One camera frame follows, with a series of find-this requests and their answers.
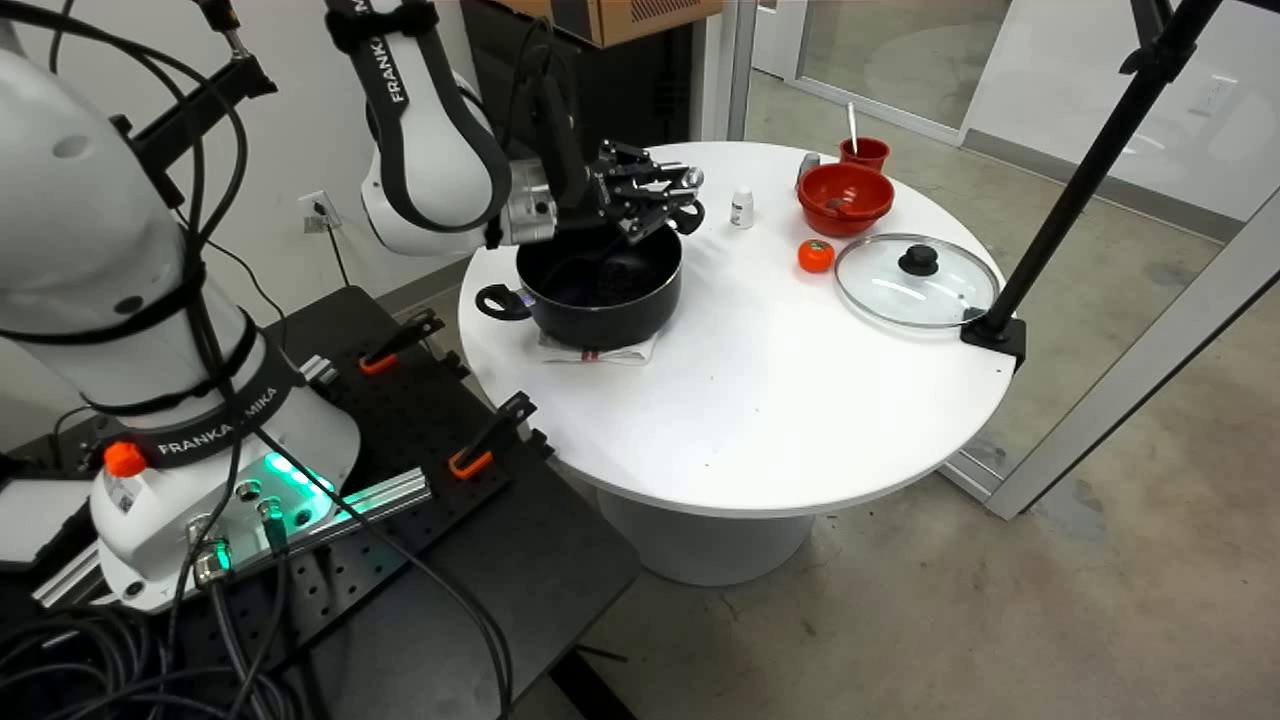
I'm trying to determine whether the orange tomato toy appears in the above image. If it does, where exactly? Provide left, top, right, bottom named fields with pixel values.
left=796, top=240, right=837, bottom=275

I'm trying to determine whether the black camera stand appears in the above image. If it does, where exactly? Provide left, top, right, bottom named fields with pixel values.
left=962, top=0, right=1223, bottom=359

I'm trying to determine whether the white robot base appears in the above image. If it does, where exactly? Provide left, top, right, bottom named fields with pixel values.
left=0, top=51, right=359, bottom=612

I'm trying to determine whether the red bowl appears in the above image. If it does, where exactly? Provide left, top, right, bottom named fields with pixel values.
left=796, top=163, right=896, bottom=240

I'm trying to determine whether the black mounting table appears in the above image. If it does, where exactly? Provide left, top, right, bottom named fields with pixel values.
left=0, top=281, right=641, bottom=720

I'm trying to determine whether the black orange clamp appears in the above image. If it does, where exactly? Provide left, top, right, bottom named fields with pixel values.
left=449, top=392, right=538, bottom=482
left=356, top=307, right=445, bottom=377

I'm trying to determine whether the glass pot lid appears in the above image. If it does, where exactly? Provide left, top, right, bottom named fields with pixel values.
left=837, top=230, right=999, bottom=329

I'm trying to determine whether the red cup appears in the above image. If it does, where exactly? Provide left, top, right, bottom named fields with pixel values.
left=842, top=134, right=894, bottom=173

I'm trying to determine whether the white round table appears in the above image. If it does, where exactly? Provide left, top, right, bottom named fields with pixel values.
left=457, top=140, right=1017, bottom=588

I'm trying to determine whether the metal spoon in cup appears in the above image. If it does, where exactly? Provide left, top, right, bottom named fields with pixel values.
left=844, top=103, right=861, bottom=150

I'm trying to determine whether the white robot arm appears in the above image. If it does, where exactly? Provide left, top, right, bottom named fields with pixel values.
left=324, top=0, right=706, bottom=256

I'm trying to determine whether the black cable bundle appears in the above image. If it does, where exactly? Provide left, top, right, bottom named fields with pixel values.
left=0, top=437, right=518, bottom=720

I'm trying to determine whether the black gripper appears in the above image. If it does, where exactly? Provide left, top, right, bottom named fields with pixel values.
left=545, top=140, right=706, bottom=244

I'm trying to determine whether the wall power outlet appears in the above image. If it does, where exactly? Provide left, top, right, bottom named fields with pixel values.
left=301, top=191, right=337, bottom=230

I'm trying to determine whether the black cooking pot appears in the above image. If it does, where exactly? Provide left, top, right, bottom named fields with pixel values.
left=478, top=224, right=683, bottom=350

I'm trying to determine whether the cardboard box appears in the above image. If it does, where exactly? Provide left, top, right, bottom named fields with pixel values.
left=500, top=0, right=726, bottom=46

